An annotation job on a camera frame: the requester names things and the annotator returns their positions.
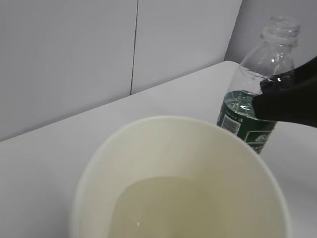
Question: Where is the clear water bottle green label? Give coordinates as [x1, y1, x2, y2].
[217, 16, 301, 154]

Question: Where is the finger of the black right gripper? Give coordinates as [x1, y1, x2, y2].
[252, 58, 317, 127]

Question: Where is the white paper cup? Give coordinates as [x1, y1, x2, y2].
[69, 116, 291, 238]

